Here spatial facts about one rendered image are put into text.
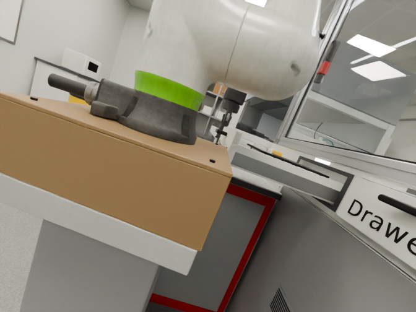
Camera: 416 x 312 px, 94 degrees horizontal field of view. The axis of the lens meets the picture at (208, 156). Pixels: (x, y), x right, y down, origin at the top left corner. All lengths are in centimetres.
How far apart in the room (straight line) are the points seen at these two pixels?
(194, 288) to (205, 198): 82
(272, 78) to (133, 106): 23
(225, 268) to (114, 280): 65
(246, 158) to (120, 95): 33
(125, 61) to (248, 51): 530
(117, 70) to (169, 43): 530
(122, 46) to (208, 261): 531
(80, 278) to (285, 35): 49
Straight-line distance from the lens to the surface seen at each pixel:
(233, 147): 49
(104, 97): 37
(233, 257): 95
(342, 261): 61
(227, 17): 34
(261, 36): 33
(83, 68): 406
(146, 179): 25
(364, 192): 58
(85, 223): 31
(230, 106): 86
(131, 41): 565
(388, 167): 60
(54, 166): 31
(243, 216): 85
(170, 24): 34
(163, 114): 32
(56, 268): 44
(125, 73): 550
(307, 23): 38
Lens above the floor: 92
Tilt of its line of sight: 9 degrees down
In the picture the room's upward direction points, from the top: 21 degrees clockwise
